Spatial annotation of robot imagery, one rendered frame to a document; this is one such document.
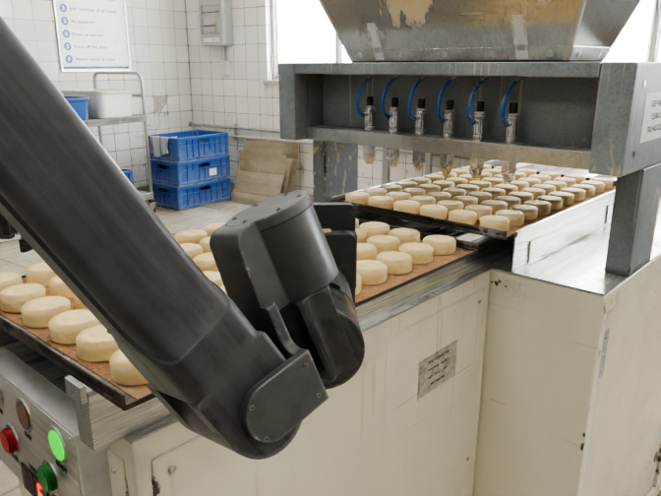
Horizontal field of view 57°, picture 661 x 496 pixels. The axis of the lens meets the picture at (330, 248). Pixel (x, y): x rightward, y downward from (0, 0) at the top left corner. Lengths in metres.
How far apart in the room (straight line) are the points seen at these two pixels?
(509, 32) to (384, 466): 0.72
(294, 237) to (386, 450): 0.63
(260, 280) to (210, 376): 0.07
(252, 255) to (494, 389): 0.85
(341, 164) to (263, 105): 4.18
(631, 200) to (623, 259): 0.10
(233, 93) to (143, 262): 5.55
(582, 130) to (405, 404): 0.52
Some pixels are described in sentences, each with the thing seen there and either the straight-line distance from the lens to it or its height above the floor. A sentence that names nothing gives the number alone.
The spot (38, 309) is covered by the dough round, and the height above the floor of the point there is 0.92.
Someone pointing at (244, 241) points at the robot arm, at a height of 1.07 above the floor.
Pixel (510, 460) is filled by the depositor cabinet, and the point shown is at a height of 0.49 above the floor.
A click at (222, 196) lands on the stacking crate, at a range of 5.60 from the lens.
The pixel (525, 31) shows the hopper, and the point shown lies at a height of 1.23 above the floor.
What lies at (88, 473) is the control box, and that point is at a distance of 0.68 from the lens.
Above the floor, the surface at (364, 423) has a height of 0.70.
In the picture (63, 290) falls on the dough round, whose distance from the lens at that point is 0.81.
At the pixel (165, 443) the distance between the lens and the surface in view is 0.65.
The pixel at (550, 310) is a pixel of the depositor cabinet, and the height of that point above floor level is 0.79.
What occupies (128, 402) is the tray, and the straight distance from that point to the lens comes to 0.56.
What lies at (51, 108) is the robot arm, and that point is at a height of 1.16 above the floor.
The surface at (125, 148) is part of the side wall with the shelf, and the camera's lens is 5.83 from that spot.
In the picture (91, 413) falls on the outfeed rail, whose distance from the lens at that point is 0.60.
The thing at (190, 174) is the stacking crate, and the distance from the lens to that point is 5.34.
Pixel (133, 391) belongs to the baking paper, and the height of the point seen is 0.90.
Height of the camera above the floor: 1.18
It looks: 17 degrees down
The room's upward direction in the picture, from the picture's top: straight up
